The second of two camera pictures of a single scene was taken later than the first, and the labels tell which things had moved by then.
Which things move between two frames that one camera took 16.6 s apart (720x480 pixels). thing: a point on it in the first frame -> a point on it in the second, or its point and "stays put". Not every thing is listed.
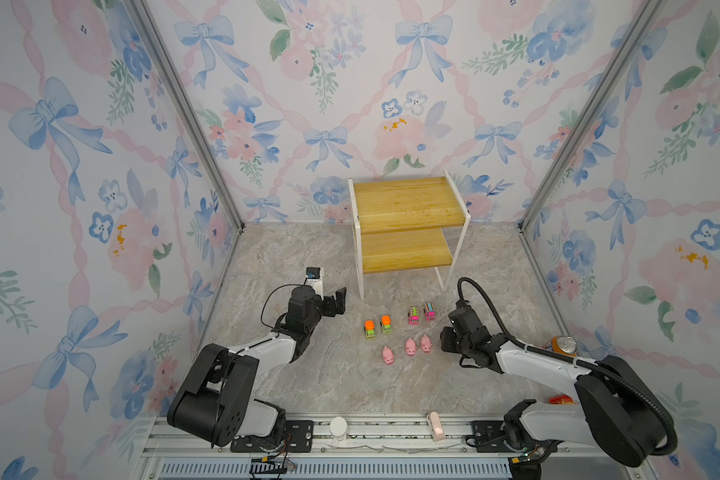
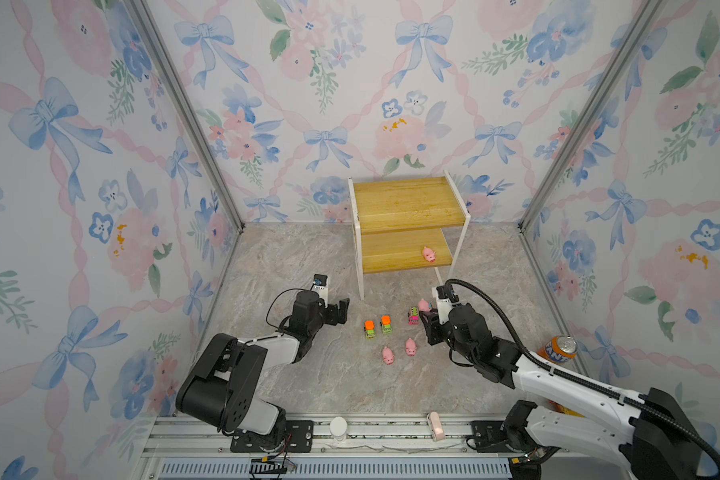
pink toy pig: (410, 347) stays put
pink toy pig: (388, 355) stays put
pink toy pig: (426, 344) -> (429, 254)
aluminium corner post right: (639, 29) stays put
